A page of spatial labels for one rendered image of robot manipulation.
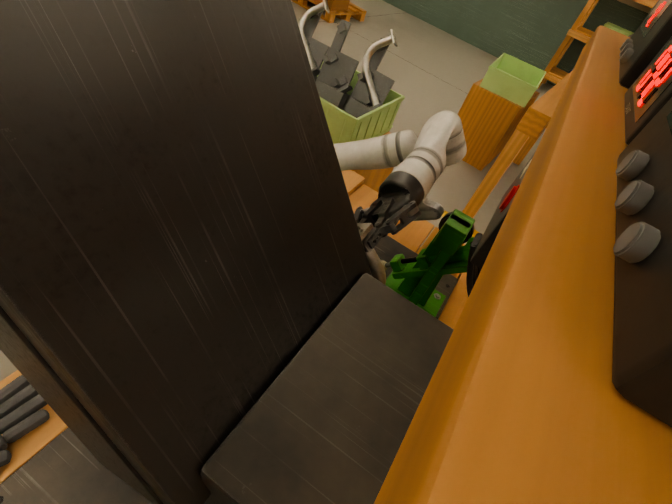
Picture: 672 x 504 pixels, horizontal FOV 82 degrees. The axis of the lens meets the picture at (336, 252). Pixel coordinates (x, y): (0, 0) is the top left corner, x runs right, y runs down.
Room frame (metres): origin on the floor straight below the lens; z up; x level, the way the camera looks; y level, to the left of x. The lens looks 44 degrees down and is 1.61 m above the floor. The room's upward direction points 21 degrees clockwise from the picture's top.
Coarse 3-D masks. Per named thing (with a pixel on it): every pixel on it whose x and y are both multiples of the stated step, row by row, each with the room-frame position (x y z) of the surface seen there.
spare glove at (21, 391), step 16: (16, 384) 0.18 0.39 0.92; (0, 400) 0.15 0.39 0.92; (16, 400) 0.16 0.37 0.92; (32, 400) 0.16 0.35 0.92; (0, 416) 0.13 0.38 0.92; (16, 416) 0.14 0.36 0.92; (32, 416) 0.14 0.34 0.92; (48, 416) 0.15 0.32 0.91; (0, 432) 0.11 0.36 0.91; (16, 432) 0.12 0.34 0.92; (0, 448) 0.10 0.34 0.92; (0, 464) 0.08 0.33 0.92
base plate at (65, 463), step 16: (384, 240) 0.85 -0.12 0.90; (384, 256) 0.79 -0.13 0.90; (416, 256) 0.84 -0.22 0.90; (448, 288) 0.76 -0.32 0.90; (64, 432) 0.14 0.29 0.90; (48, 448) 0.12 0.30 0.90; (64, 448) 0.13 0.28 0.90; (80, 448) 0.13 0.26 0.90; (32, 464) 0.09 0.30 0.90; (48, 464) 0.10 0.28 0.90; (64, 464) 0.11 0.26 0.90; (80, 464) 0.11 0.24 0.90; (96, 464) 0.12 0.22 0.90; (16, 480) 0.07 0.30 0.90; (32, 480) 0.08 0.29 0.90; (48, 480) 0.08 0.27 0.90; (64, 480) 0.09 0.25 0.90; (80, 480) 0.10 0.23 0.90; (96, 480) 0.10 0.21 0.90; (112, 480) 0.11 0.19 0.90; (0, 496) 0.05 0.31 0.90; (16, 496) 0.06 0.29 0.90; (32, 496) 0.06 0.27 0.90; (48, 496) 0.07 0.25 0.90; (64, 496) 0.07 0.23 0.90; (80, 496) 0.08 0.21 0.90; (96, 496) 0.09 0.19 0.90; (112, 496) 0.09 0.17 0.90; (128, 496) 0.10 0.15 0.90
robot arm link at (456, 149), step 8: (400, 136) 0.75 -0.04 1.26; (408, 136) 0.75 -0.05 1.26; (416, 136) 0.78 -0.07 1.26; (456, 136) 0.73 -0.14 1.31; (400, 144) 0.74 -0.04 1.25; (408, 144) 0.74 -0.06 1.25; (448, 144) 0.72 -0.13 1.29; (456, 144) 0.73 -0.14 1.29; (464, 144) 0.75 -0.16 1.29; (400, 152) 0.73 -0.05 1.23; (408, 152) 0.73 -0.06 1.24; (448, 152) 0.72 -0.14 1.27; (456, 152) 0.73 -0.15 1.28; (464, 152) 0.74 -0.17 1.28; (400, 160) 0.73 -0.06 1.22; (448, 160) 0.72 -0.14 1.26; (456, 160) 0.73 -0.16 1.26
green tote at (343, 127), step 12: (360, 72) 1.85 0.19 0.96; (396, 96) 1.77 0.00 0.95; (324, 108) 1.43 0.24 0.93; (336, 108) 1.41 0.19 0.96; (384, 108) 1.59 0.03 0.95; (396, 108) 1.72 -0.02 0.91; (336, 120) 1.41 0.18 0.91; (348, 120) 1.39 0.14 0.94; (360, 120) 1.40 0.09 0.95; (372, 120) 1.52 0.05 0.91; (384, 120) 1.65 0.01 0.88; (336, 132) 1.41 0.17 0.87; (348, 132) 1.39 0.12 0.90; (360, 132) 1.45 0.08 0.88; (372, 132) 1.57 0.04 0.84; (384, 132) 1.70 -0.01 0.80
